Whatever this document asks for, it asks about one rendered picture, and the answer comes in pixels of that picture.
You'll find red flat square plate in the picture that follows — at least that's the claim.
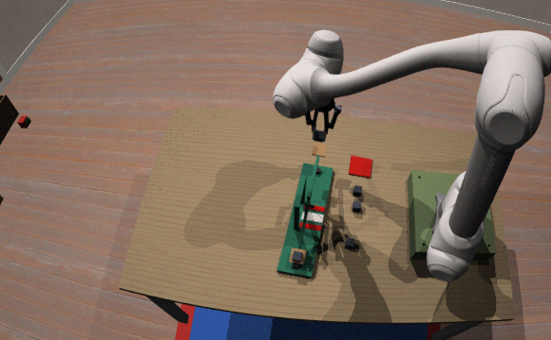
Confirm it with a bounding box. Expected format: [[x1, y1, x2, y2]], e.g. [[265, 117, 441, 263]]
[[349, 156, 372, 178]]

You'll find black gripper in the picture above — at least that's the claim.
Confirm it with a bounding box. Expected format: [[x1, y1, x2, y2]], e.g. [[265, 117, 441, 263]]
[[305, 99, 342, 142]]

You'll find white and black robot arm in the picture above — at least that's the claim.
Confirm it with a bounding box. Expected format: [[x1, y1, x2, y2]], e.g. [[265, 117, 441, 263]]
[[272, 30, 551, 281]]

